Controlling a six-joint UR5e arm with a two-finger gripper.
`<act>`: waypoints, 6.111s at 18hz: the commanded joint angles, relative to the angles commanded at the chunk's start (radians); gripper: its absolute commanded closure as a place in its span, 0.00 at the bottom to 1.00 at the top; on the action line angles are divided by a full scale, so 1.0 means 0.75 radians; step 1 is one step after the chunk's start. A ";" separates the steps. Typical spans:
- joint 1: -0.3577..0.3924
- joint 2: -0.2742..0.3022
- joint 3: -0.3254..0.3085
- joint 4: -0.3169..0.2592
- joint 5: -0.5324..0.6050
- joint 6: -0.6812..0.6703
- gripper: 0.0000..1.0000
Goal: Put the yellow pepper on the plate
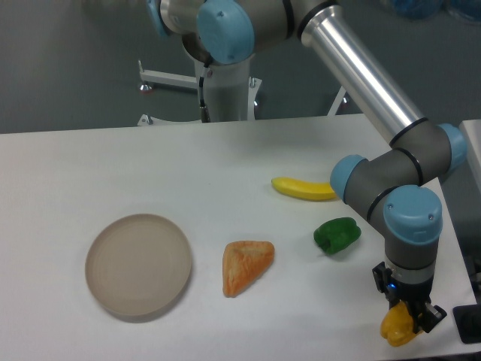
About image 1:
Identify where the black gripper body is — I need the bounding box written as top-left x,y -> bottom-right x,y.
372,262 -> 432,314

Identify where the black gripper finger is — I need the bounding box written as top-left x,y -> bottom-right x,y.
411,299 -> 447,334

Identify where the yellow toy pepper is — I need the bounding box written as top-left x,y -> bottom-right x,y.
380,301 -> 417,347

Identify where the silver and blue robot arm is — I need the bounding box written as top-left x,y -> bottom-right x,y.
146,1 -> 467,332

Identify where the green toy pepper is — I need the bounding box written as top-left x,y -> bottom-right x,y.
313,217 -> 362,255

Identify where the beige round plate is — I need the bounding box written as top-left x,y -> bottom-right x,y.
85,214 -> 192,323

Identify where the black device at right edge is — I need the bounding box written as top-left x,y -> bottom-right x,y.
452,304 -> 480,344

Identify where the yellow toy banana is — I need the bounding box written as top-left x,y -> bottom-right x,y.
271,177 -> 337,202

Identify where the orange triangular toy pastry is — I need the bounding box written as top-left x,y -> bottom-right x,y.
222,241 -> 275,298

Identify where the blue object top right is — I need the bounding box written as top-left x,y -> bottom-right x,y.
385,0 -> 480,25

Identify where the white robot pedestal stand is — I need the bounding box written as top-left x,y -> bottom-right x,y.
136,56 -> 354,127

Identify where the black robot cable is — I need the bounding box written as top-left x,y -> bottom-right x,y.
198,62 -> 212,124

